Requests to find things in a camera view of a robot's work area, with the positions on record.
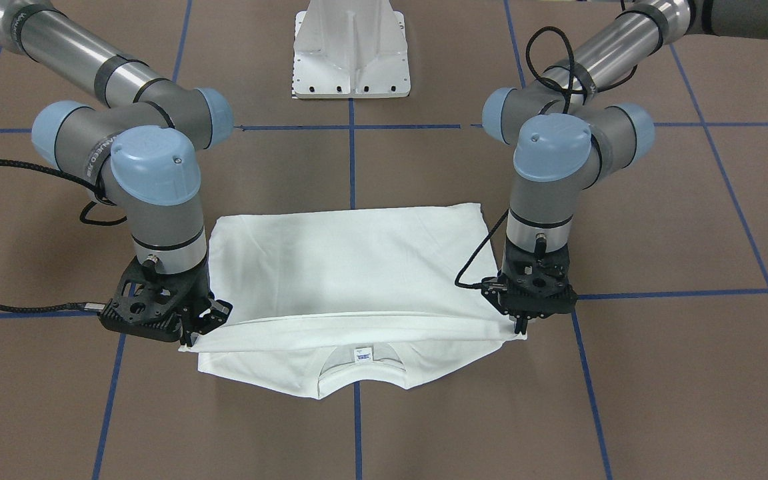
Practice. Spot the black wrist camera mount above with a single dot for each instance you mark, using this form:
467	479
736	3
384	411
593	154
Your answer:
540	292
145	304

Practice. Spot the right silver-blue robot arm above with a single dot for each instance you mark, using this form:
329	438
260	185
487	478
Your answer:
139	154

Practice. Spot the white long-sleeve printed t-shirt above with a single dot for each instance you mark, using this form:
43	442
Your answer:
322	300

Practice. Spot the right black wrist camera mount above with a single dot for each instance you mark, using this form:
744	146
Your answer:
145	304

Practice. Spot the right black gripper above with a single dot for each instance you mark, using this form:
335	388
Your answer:
195	292

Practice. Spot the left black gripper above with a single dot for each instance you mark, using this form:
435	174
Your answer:
519	322

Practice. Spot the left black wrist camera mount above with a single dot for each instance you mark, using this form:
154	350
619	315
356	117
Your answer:
540	292

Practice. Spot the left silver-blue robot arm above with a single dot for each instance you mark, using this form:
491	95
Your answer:
563	146

